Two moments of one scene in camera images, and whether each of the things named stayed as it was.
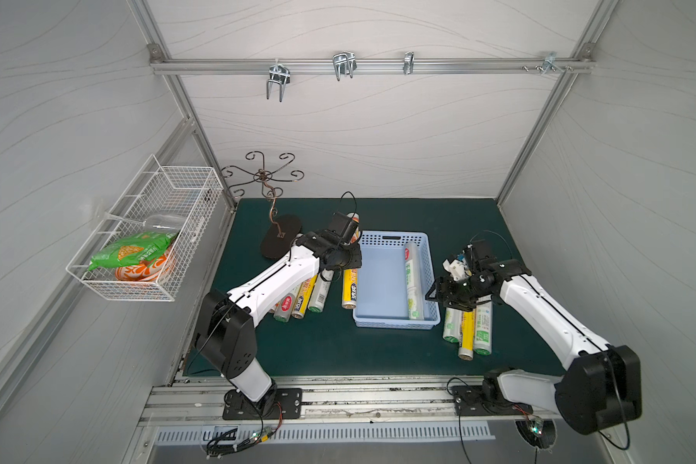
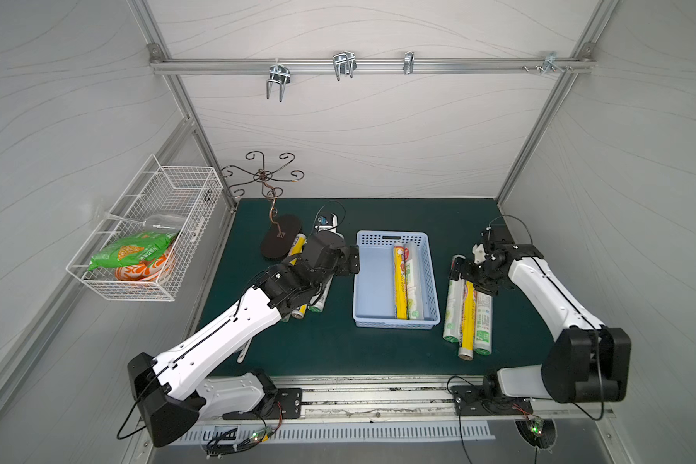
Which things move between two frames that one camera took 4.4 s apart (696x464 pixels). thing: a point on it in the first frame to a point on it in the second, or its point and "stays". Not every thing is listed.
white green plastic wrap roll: x=414 y=281 stays
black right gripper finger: x=436 y=286 to x=455 y=267
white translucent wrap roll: x=321 y=290 stays
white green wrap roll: x=452 y=325 stays
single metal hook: x=408 y=64 stays
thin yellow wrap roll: x=350 y=276 to x=400 y=283
